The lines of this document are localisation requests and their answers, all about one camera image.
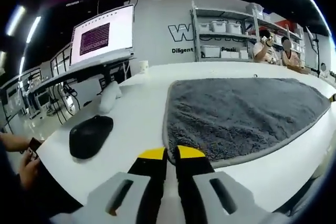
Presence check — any grey towel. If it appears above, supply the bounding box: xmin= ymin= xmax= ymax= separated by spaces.
xmin=162 ymin=77 xmax=331 ymax=169

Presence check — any wooden tray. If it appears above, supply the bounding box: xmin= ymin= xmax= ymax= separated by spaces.
xmin=287 ymin=65 xmax=312 ymax=74

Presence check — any black tripod stand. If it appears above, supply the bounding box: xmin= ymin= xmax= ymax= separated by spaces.
xmin=306 ymin=26 xmax=323 ymax=78

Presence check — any black mouse-like object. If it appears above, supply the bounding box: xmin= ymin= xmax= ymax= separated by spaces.
xmin=69 ymin=115 xmax=114 ymax=159

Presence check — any white paper cup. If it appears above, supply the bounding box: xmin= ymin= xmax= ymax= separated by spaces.
xmin=138 ymin=60 xmax=150 ymax=74

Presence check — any dark smartphone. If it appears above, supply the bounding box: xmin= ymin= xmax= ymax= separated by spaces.
xmin=26 ymin=136 xmax=43 ymax=162

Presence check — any grey monitor desk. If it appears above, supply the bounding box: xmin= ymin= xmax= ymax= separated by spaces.
xmin=38 ymin=56 xmax=137 ymax=109

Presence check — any group of white storage boxes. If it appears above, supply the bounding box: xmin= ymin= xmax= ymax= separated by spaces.
xmin=198 ymin=2 xmax=305 ymax=61

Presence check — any grey metal shelving rack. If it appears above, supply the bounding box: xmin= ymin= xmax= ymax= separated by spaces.
xmin=190 ymin=0 xmax=305 ymax=62

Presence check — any large monitor screen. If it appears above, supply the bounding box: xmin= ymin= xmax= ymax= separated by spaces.
xmin=69 ymin=4 xmax=135 ymax=67

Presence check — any ceiling light panel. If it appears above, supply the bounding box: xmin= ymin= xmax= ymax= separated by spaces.
xmin=25 ymin=16 xmax=42 ymax=44
xmin=5 ymin=5 xmax=27 ymax=37

